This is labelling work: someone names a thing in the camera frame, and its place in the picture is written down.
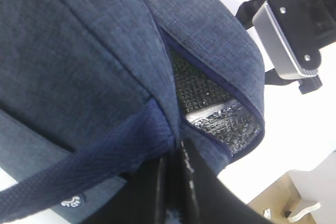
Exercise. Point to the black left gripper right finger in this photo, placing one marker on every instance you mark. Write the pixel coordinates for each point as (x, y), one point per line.
(210, 201)

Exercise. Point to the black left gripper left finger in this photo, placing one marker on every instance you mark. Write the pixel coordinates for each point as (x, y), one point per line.
(141, 200)

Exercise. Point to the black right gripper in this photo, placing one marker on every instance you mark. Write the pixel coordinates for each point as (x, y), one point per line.
(308, 25)

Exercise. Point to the navy blue lunch bag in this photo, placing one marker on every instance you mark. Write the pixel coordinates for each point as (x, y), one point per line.
(92, 89)

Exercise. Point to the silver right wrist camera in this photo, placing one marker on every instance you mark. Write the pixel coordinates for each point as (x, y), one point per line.
(277, 46)

